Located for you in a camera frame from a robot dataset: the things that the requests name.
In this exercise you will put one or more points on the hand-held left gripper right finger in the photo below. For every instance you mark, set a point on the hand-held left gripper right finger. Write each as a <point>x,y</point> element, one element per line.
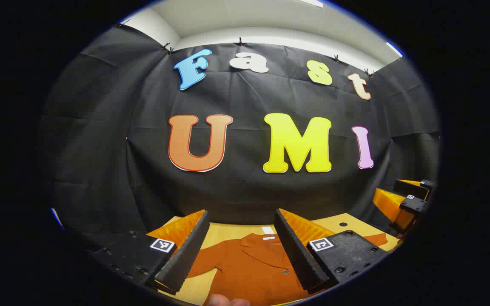
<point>298,250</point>

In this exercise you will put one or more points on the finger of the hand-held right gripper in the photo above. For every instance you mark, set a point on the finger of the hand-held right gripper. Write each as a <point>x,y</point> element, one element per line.
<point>413,188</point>
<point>387,204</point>

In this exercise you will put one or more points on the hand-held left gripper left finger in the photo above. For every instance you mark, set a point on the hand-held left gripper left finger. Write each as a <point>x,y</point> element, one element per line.
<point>187,250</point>

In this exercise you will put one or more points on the rust orange buttoned shirt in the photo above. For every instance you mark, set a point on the rust orange buttoned shirt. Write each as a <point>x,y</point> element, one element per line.
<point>253,267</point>

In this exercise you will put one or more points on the white tape strip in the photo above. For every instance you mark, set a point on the white tape strip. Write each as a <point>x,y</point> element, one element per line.
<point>267,230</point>

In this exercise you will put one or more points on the black backdrop cloth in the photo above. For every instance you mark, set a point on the black backdrop cloth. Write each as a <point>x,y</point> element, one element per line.
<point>143,170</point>

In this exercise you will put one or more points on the rectangular ceiling light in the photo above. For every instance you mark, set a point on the rectangular ceiling light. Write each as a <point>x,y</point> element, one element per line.
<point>395,49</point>
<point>312,3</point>

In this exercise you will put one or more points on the row of black cloth clips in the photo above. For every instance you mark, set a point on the row of black cloth clips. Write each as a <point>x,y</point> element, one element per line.
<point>240,41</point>

